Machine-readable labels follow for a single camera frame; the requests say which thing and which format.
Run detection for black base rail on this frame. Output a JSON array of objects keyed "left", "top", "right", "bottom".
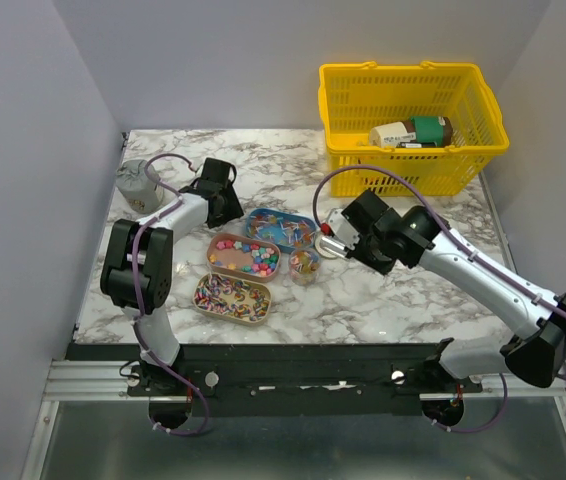
[{"left": 66, "top": 343, "right": 502, "bottom": 426}]

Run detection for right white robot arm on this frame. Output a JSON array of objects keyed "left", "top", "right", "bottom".
[{"left": 327, "top": 190, "right": 566, "bottom": 392}]

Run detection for aluminium frame rail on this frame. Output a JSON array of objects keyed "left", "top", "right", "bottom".
[{"left": 43, "top": 360, "right": 566, "bottom": 402}]

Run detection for grey drawstring pouch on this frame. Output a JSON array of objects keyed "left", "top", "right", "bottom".
[{"left": 115, "top": 159, "right": 164, "bottom": 214}]

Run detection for pink tray star candies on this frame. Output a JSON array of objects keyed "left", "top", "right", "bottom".
[{"left": 206, "top": 233, "right": 282, "bottom": 283}]

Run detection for blue tray clear lollipops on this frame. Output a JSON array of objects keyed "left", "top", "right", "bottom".
[{"left": 245, "top": 208, "right": 318, "bottom": 253}]

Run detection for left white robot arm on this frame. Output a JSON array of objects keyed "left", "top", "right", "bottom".
[{"left": 100, "top": 158, "right": 243, "bottom": 395}]

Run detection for silver metal scoop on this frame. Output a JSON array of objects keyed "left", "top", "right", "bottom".
[{"left": 315, "top": 235, "right": 348, "bottom": 259}]

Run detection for clear glass jar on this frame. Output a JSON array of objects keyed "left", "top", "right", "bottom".
[{"left": 289, "top": 249, "right": 321, "bottom": 286}]

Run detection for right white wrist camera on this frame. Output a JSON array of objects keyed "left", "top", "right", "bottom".
[{"left": 321, "top": 208, "right": 360, "bottom": 253}]

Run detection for green brown bottle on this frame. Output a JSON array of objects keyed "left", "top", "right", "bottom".
[{"left": 368, "top": 116, "right": 454, "bottom": 148}]

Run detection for beige tray rainbow lollipops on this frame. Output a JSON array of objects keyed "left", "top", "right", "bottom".
[{"left": 192, "top": 273, "right": 272, "bottom": 326}]

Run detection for yellow plastic basket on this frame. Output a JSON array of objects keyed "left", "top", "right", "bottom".
[{"left": 318, "top": 61, "right": 510, "bottom": 197}]

